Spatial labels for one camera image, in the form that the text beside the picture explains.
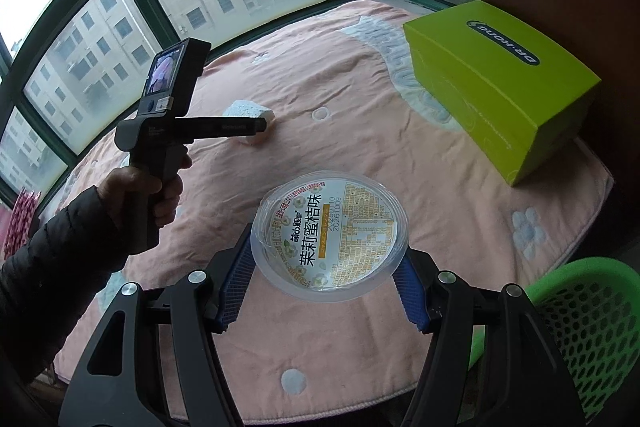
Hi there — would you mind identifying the green cardboard box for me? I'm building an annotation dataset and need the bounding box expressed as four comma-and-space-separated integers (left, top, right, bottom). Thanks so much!
402, 0, 602, 188

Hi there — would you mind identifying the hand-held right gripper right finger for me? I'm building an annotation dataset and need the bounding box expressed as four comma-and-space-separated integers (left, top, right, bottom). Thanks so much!
391, 247, 586, 427

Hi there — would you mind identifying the white foam block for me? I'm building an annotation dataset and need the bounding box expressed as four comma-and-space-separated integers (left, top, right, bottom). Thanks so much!
226, 99, 277, 146

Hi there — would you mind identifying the pink flower print blanket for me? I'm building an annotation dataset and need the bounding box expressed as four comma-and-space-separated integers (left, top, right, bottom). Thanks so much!
52, 0, 615, 410

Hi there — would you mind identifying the clear round plastic container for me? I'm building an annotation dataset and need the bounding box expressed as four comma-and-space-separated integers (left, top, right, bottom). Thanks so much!
250, 172, 408, 298

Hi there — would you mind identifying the person's left forearm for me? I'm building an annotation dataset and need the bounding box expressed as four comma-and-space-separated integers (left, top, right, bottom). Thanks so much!
0, 184, 132, 358

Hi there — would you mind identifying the person's left hand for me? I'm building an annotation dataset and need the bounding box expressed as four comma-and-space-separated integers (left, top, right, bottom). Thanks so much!
95, 154, 193, 253

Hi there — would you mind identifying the red white patterned cloth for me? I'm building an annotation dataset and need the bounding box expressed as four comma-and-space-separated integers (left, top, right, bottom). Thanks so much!
0, 188, 43, 258

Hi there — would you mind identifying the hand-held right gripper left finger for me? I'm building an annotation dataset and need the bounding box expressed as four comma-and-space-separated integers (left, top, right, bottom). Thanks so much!
60, 223, 256, 427

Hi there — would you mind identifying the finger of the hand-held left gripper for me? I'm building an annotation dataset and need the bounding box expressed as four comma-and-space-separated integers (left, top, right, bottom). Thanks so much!
175, 116, 268, 142

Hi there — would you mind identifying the green perforated plastic basket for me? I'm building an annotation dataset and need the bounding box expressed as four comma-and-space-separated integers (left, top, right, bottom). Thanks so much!
467, 257, 640, 423

